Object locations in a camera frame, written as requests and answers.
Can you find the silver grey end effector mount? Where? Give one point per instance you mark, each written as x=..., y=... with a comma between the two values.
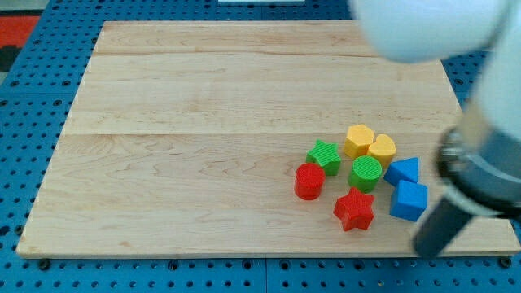
x=479, y=160

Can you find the blue triangle block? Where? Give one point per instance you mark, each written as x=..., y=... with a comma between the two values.
x=402, y=170

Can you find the blue cube block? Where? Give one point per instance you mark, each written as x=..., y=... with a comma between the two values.
x=409, y=200

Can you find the red cylinder block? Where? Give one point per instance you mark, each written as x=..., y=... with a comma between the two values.
x=309, y=180

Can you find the green star block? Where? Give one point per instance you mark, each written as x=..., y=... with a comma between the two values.
x=326, y=156

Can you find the yellow heart block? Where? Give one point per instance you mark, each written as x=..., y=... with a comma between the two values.
x=383, y=149

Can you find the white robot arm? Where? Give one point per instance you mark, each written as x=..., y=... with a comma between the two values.
x=417, y=31

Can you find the red star block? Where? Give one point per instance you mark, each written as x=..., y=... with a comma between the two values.
x=354, y=210

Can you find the light wooden board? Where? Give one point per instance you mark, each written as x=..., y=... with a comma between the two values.
x=184, y=137

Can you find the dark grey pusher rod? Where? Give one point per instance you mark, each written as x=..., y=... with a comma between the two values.
x=440, y=228

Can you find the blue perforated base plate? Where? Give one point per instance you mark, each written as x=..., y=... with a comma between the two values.
x=36, y=94

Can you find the green cylinder block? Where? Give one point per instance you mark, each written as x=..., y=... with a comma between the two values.
x=365, y=173

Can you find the red and black mat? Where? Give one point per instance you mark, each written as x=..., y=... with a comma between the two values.
x=16, y=27

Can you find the yellow hexagon block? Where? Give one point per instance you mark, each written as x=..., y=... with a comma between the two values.
x=357, y=141

